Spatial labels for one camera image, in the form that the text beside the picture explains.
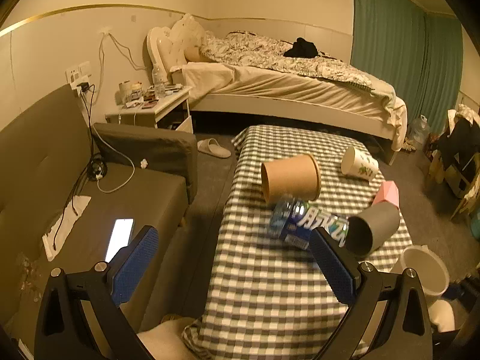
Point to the floral duvet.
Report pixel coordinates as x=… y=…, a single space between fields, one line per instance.
x=247 y=49

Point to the dark grey sofa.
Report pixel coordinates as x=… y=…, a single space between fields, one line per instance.
x=64 y=184

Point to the white nightstand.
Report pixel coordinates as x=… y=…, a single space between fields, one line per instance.
x=170 y=112

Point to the chair with clothes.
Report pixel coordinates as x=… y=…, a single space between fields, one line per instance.
x=456 y=157

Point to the white bed frame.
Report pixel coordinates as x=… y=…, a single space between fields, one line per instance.
x=224 y=88

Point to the black clothing on bed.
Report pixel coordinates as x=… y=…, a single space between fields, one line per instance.
x=302 y=49

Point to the wall power outlet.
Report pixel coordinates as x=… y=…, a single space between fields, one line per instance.
x=78 y=74

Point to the beige plastic cup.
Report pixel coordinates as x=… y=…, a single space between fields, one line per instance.
x=431 y=270

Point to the pink faceted cup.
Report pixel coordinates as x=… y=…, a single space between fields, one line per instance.
x=388 y=193

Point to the blue drink bottle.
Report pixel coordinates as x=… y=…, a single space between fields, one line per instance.
x=294 y=219

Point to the green curtain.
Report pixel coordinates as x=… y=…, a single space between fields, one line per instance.
x=419 y=54

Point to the white floral paper cup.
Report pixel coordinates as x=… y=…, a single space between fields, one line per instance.
x=356 y=163

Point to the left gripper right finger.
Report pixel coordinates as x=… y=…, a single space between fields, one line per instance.
x=404 y=329

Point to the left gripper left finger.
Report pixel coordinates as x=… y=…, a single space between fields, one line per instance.
x=63 y=331

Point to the grey plastic cup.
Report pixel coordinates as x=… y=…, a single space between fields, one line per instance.
x=370 y=228

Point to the brown paper cup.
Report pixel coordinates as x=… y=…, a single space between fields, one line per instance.
x=297 y=176

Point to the clear water bottle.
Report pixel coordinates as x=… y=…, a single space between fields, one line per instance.
x=158 y=80

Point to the large water jug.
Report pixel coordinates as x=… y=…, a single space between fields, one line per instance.
x=418 y=132

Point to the beige slipper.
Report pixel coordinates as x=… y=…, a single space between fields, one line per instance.
x=212 y=147

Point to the smartphone lit screen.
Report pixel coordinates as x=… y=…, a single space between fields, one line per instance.
x=119 y=238

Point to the checkered tablecloth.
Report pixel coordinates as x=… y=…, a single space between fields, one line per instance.
x=268 y=299

